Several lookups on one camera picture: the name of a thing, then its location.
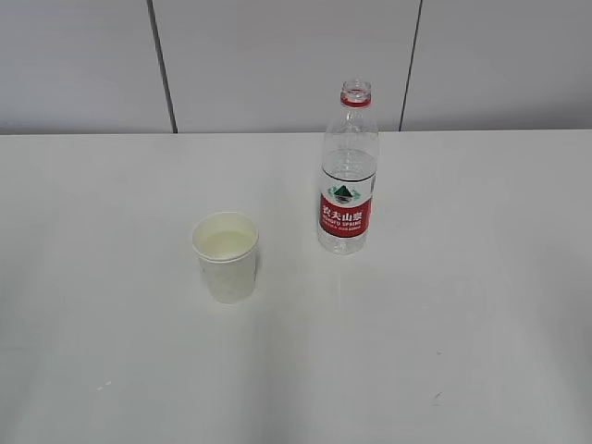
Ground clear water bottle red label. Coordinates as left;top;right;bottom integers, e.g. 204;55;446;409
317;79;379;255

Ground white paper cup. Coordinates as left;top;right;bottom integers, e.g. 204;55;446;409
191;212;259;304

